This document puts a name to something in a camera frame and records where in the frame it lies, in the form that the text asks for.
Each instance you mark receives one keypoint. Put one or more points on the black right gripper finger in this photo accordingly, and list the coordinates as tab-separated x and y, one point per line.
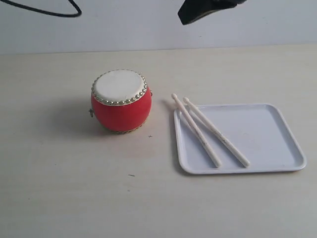
193	10

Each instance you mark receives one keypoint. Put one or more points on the white drumstick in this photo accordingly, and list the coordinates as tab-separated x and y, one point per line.
243	160
215	159

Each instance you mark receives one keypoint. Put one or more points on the red small drum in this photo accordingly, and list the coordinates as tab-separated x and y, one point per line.
121	100

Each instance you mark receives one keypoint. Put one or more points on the white plastic tray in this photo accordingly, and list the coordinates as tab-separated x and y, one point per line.
259	131

